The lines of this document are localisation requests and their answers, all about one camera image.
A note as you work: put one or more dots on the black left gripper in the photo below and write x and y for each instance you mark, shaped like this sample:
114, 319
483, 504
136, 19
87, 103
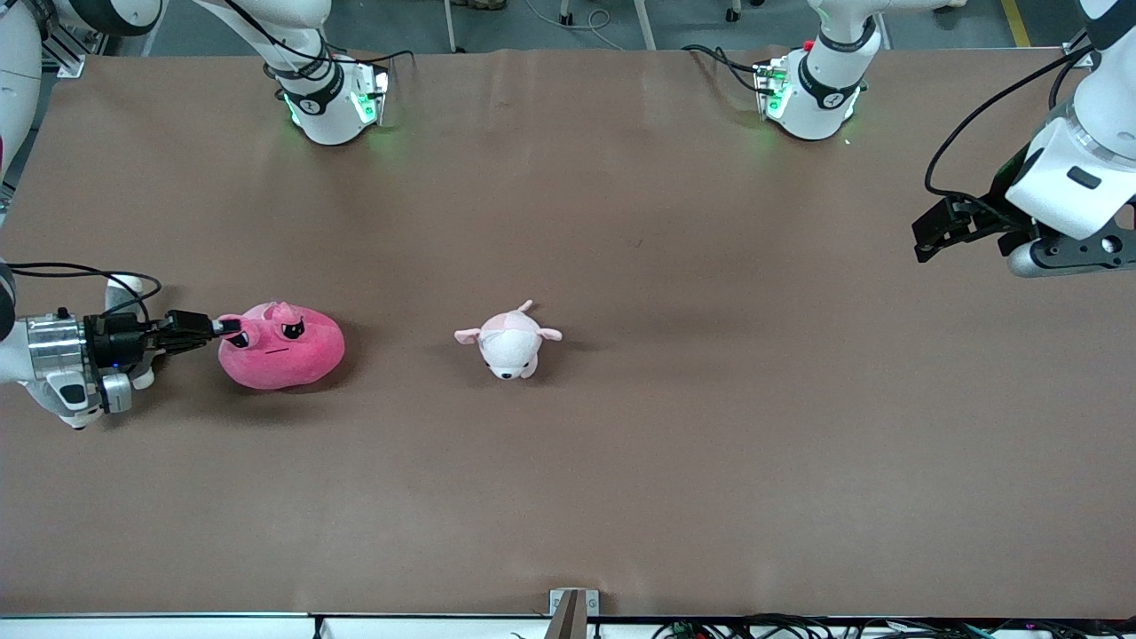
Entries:
996, 209

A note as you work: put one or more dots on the hot pink round plush toy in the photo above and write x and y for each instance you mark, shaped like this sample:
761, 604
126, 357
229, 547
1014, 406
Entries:
284, 355

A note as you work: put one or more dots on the pale pink pig plush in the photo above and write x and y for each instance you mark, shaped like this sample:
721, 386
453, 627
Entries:
508, 346

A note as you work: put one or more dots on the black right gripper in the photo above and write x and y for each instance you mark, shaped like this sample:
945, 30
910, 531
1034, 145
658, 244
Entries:
114, 340

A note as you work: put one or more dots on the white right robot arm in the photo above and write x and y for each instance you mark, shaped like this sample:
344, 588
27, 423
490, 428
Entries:
324, 98

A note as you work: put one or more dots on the metal table edge bracket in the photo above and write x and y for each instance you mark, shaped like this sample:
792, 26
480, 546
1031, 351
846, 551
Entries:
572, 612

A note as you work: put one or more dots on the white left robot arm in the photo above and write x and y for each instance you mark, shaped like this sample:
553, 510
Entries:
825, 89

